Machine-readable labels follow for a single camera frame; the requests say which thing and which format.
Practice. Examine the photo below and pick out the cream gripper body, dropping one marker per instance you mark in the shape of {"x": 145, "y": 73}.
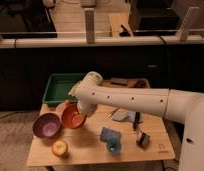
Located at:
{"x": 86, "y": 108}

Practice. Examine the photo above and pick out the orange bowl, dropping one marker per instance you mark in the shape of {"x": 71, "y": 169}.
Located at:
{"x": 71, "y": 118}

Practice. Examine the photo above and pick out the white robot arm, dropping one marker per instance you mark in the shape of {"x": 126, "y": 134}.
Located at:
{"x": 179, "y": 106}

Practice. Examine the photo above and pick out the red-capped white bottle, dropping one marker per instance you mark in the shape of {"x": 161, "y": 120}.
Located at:
{"x": 62, "y": 106}

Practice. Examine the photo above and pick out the light blue cloth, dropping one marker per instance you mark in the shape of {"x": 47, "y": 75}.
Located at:
{"x": 126, "y": 117}

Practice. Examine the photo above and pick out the wooden folding table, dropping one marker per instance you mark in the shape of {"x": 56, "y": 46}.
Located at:
{"x": 85, "y": 146}

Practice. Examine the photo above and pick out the green plastic tray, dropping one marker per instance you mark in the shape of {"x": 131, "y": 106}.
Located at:
{"x": 58, "y": 87}

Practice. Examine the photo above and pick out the purple bowl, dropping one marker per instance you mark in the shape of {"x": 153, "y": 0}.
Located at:
{"x": 46, "y": 125}

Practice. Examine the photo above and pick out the grey flat block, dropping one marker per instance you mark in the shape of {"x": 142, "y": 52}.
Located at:
{"x": 119, "y": 81}

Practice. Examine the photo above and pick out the yellow red apple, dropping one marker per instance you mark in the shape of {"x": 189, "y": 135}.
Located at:
{"x": 60, "y": 148}

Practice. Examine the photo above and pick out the blue cup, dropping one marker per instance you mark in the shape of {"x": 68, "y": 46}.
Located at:
{"x": 114, "y": 147}

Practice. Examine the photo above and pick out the black marker tool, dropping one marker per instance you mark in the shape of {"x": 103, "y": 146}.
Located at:
{"x": 136, "y": 120}

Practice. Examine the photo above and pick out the dark grape bunch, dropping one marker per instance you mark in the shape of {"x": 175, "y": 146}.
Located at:
{"x": 141, "y": 84}

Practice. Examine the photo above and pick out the small black white box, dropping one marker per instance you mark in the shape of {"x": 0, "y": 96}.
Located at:
{"x": 143, "y": 139}

